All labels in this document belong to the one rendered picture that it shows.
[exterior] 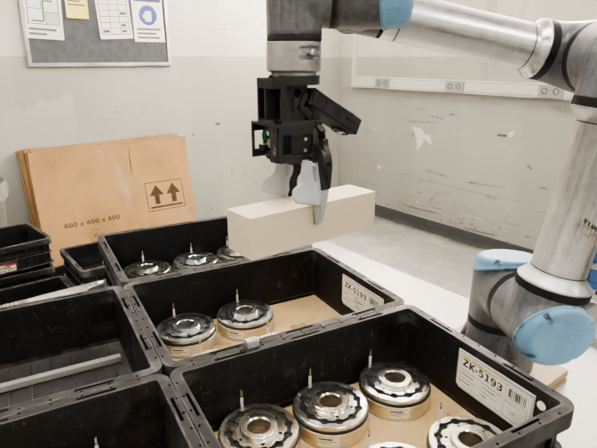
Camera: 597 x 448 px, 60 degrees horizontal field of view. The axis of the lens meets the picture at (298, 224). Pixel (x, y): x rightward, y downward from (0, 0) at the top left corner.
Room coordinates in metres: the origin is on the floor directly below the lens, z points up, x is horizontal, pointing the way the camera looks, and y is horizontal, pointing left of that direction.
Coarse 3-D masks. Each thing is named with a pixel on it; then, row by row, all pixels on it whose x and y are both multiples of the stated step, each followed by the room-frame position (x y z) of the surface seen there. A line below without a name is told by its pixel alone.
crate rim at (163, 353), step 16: (272, 256) 0.96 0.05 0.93; (288, 256) 0.97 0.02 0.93; (192, 272) 0.88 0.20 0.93; (208, 272) 0.89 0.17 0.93; (352, 272) 0.88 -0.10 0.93; (128, 288) 0.81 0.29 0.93; (384, 288) 0.81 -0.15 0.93; (384, 304) 0.75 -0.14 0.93; (400, 304) 0.75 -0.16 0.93; (144, 320) 0.70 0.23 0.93; (336, 320) 0.70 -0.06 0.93; (272, 336) 0.65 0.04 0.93; (288, 336) 0.65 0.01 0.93; (160, 352) 0.61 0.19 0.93; (208, 352) 0.61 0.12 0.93; (224, 352) 0.61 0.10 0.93
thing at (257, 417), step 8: (248, 416) 0.56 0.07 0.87; (256, 416) 0.56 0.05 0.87; (264, 416) 0.56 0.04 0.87; (240, 424) 0.54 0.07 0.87; (248, 424) 0.54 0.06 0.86; (272, 424) 0.54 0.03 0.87; (240, 432) 0.53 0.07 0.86; (248, 432) 0.53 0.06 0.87; (272, 432) 0.53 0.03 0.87; (248, 440) 0.52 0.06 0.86; (256, 440) 0.52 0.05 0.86; (264, 440) 0.52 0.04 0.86
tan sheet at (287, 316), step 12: (300, 300) 0.96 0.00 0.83; (312, 300) 0.96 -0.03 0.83; (276, 312) 0.91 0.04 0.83; (288, 312) 0.91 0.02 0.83; (300, 312) 0.91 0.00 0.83; (312, 312) 0.91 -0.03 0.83; (324, 312) 0.91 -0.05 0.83; (336, 312) 0.91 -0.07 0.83; (216, 324) 0.86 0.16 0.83; (276, 324) 0.86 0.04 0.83; (288, 324) 0.86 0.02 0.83; (300, 324) 0.86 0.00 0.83; (216, 348) 0.78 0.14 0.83
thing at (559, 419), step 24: (384, 312) 0.72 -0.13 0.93; (312, 336) 0.65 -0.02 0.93; (456, 336) 0.65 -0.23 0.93; (216, 360) 0.59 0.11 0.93; (504, 360) 0.59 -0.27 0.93; (528, 384) 0.54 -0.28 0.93; (192, 408) 0.49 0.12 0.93; (552, 408) 0.49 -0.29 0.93; (504, 432) 0.45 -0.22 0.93; (528, 432) 0.45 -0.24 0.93; (552, 432) 0.47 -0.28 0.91
